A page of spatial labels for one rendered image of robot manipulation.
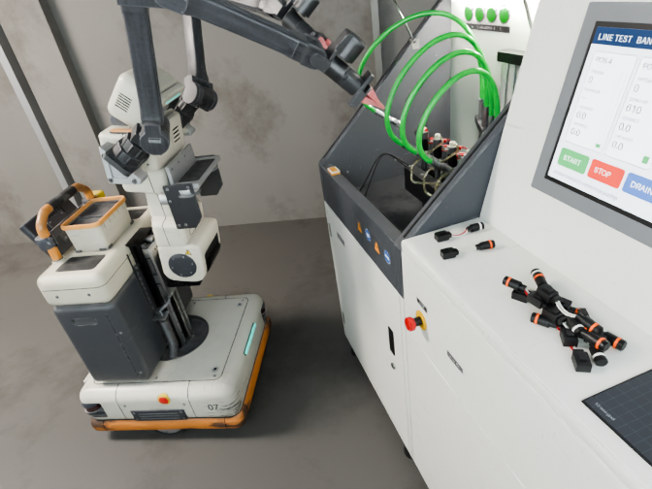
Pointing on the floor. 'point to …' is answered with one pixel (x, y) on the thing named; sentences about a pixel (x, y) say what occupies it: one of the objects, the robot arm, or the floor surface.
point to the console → (560, 255)
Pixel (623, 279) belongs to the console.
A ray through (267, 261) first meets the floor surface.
